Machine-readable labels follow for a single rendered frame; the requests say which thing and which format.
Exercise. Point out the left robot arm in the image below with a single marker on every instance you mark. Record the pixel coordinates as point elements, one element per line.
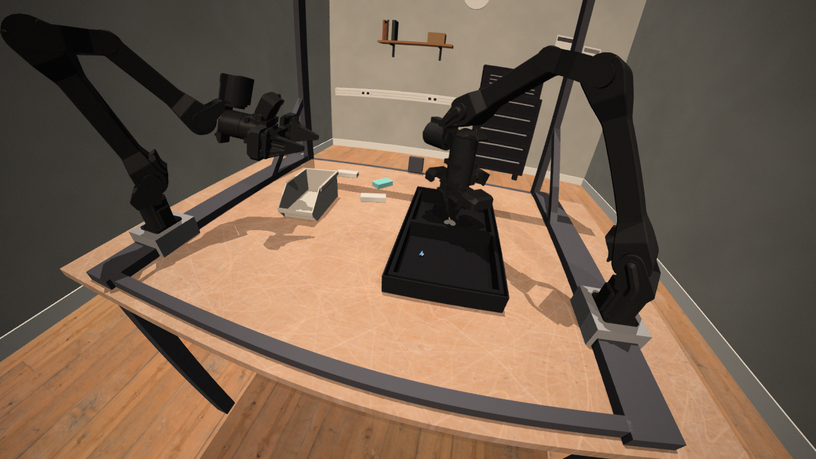
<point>607,82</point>

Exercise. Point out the white open-top bin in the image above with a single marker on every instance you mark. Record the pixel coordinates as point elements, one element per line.
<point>311,190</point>

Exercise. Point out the black metal frame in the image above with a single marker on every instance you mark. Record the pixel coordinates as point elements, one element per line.
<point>551,150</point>

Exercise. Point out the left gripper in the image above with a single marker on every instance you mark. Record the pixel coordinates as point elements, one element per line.
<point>454,187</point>

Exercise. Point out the teal rectangular block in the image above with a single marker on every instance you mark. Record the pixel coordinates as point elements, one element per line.
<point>381,183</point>

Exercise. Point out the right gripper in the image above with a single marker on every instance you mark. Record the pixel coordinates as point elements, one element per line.
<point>272,140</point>

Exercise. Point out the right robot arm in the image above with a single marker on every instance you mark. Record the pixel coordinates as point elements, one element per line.
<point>53,49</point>

